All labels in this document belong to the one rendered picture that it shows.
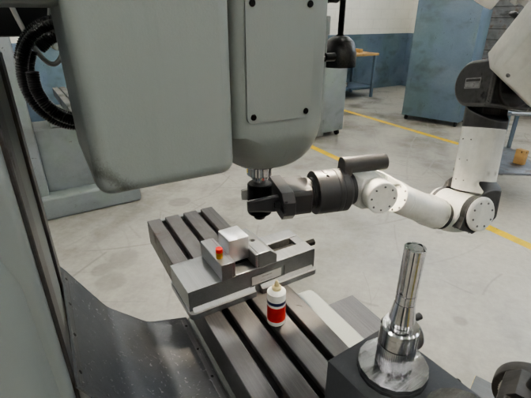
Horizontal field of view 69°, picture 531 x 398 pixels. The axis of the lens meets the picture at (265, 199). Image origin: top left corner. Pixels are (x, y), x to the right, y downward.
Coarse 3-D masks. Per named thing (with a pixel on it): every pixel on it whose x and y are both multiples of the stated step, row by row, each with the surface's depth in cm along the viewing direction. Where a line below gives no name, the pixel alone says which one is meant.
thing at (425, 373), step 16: (368, 336) 57; (352, 352) 54; (368, 352) 52; (416, 352) 52; (336, 368) 52; (352, 368) 52; (368, 368) 50; (416, 368) 50; (432, 368) 52; (336, 384) 53; (352, 384) 50; (368, 384) 49; (384, 384) 48; (400, 384) 48; (416, 384) 48; (432, 384) 49; (448, 384) 49
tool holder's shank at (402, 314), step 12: (408, 252) 43; (420, 252) 43; (408, 264) 44; (420, 264) 43; (408, 276) 44; (420, 276) 44; (408, 288) 44; (396, 300) 46; (408, 300) 45; (396, 312) 46; (408, 312) 46; (396, 324) 47; (408, 324) 46
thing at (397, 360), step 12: (384, 336) 48; (384, 348) 48; (396, 348) 47; (408, 348) 47; (384, 360) 49; (396, 360) 48; (408, 360) 48; (384, 372) 49; (396, 372) 48; (408, 372) 49
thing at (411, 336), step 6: (384, 318) 49; (384, 324) 48; (390, 324) 48; (384, 330) 48; (390, 330) 47; (396, 330) 47; (408, 330) 47; (414, 330) 47; (390, 336) 47; (396, 336) 46; (402, 336) 46; (408, 336) 46; (414, 336) 46; (396, 342) 47; (402, 342) 46; (408, 342) 46; (414, 342) 47
